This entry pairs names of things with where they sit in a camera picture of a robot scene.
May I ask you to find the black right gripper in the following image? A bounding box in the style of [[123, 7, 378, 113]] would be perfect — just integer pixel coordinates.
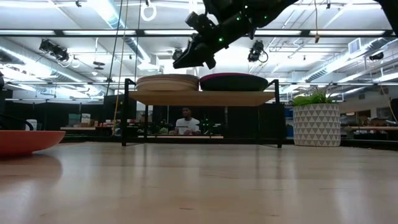
[[172, 32, 218, 70]]

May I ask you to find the grey plate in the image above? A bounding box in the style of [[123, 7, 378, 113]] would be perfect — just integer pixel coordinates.
[[138, 73, 200, 79]]

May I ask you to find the pale pink plate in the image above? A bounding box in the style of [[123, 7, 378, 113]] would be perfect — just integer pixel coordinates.
[[136, 77, 200, 84]]

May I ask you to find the peach plate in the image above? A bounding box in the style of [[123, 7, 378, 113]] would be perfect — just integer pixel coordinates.
[[136, 81, 200, 92]]

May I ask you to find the magenta plate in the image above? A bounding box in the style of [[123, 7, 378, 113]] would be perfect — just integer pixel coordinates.
[[200, 72, 265, 82]]

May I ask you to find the black ceiling spotlight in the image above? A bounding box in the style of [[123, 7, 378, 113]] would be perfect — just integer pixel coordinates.
[[247, 40, 269, 63], [38, 39, 70, 62], [172, 47, 184, 62]]

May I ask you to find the dark maroon plate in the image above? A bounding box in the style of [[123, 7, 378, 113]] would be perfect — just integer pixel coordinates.
[[199, 77, 269, 92]]

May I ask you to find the person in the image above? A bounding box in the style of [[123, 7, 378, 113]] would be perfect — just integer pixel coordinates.
[[173, 106, 201, 136]]

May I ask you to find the green plant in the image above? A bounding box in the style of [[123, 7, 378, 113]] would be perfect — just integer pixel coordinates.
[[292, 83, 338, 107]]

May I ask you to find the white triangle-patterned planter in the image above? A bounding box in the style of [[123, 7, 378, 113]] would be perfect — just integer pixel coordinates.
[[293, 103, 341, 147]]

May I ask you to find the white container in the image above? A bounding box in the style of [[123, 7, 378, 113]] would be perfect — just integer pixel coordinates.
[[25, 119, 39, 132]]

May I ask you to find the orange bowl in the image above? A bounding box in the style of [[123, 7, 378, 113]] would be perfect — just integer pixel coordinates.
[[0, 130, 67, 157]]

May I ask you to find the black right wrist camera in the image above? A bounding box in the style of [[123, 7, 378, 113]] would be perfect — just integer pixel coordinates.
[[184, 11, 216, 35]]

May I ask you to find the wooden shelf black metal frame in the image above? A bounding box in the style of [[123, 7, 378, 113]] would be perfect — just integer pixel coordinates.
[[121, 78, 284, 149]]

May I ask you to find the white hanging ring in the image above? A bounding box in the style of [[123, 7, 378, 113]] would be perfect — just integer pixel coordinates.
[[140, 0, 157, 22]]

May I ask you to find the yellow hanging cable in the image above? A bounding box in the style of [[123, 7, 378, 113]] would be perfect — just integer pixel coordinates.
[[112, 0, 129, 133]]

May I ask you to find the silver ventilation duct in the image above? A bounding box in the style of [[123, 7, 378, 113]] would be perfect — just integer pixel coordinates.
[[88, 0, 153, 65]]

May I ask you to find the black hanging cable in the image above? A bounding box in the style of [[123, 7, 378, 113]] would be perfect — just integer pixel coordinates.
[[105, 0, 124, 97]]

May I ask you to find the black overhead frame beam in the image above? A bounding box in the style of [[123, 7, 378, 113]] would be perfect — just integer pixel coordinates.
[[0, 29, 396, 38]]

